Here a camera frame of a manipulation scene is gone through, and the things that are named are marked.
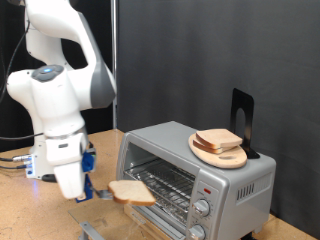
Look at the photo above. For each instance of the silver oven knob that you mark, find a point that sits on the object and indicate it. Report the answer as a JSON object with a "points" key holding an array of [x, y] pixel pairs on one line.
{"points": [[201, 208], [196, 232]]}

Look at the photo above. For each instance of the round wooden cutting board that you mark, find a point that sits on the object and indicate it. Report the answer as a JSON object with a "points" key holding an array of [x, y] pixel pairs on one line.
{"points": [[230, 160]]}

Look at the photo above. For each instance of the silver metal pole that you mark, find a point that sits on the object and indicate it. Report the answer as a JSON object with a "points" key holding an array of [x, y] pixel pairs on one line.
{"points": [[114, 50]]}

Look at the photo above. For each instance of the white bread slice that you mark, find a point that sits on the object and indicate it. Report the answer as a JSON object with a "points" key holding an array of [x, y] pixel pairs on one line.
{"points": [[131, 192], [218, 137], [208, 150]]}

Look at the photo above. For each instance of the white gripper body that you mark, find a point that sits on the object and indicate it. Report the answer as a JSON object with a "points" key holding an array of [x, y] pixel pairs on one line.
{"points": [[70, 181]]}

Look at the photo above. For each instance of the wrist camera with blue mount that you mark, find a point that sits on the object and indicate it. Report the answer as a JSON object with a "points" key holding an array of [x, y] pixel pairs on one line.
{"points": [[88, 161]]}

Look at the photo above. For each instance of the silver toaster oven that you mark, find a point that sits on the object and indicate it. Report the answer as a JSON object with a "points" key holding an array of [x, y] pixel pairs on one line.
{"points": [[233, 186]]}

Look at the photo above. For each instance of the black metal bookend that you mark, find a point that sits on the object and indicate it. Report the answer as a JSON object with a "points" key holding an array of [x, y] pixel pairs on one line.
{"points": [[240, 103]]}

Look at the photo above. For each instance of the black backdrop curtain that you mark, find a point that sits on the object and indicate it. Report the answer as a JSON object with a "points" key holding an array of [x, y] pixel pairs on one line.
{"points": [[10, 50]]}

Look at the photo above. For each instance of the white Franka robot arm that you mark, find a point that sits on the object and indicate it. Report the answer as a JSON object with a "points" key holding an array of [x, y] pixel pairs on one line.
{"points": [[56, 100]]}

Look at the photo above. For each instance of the dark grey backdrop curtain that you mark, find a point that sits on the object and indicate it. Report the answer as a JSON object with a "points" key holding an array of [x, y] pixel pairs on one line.
{"points": [[233, 50]]}

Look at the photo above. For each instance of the metal spatula with blue block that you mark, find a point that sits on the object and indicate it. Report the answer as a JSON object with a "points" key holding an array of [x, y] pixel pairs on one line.
{"points": [[87, 190]]}

